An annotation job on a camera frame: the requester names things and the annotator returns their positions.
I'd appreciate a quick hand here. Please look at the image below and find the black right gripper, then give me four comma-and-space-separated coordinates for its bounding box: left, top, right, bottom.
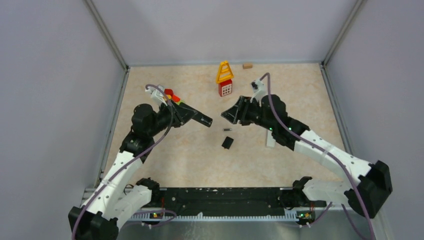
221, 96, 275, 132

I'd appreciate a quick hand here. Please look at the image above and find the white air conditioner remote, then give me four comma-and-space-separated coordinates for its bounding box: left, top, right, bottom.
265, 129, 276, 148

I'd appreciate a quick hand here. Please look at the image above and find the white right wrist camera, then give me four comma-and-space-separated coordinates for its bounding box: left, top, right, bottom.
250, 78, 268, 102

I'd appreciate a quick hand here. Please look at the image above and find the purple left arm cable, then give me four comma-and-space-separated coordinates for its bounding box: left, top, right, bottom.
70, 83, 178, 240

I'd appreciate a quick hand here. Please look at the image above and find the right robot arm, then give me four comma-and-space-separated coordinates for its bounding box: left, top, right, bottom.
221, 94, 393, 219

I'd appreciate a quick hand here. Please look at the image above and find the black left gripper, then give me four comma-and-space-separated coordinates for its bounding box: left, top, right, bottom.
147, 98, 197, 137

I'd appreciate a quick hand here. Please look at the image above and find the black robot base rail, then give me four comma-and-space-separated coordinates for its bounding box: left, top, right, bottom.
130, 178, 328, 225

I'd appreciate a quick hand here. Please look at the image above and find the black remote battery cover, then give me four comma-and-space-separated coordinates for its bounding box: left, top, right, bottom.
221, 136, 234, 150

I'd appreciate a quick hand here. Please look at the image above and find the small wooden cube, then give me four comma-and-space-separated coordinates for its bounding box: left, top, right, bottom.
242, 62, 253, 70

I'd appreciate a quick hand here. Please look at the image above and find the black TV remote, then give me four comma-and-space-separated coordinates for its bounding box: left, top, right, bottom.
192, 111, 213, 128

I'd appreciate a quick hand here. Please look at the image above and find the red window toy block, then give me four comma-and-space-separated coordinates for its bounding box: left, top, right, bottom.
218, 79, 233, 97

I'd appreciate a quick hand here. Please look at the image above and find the red rounded toy block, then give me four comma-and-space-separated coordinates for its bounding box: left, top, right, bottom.
164, 88, 174, 98

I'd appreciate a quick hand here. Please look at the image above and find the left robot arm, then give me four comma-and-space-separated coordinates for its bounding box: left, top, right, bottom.
68, 101, 200, 240

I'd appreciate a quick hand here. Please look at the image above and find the orange triangular toy block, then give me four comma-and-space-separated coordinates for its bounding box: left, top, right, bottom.
171, 95, 181, 103

